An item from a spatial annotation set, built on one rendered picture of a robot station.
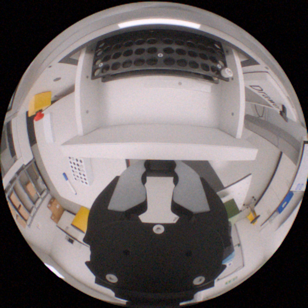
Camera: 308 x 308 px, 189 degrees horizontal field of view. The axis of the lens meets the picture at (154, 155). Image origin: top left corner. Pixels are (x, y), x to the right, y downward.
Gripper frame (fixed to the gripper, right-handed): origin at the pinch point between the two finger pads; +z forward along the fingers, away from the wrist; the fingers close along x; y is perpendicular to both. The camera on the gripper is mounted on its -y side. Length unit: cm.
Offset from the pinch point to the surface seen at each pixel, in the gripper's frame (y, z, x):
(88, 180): 15.7, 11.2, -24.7
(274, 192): 126, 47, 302
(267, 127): -6, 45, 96
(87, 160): 8.6, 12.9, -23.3
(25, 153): 1, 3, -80
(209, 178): 32, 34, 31
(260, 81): -15.0, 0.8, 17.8
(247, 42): -16.5, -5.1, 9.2
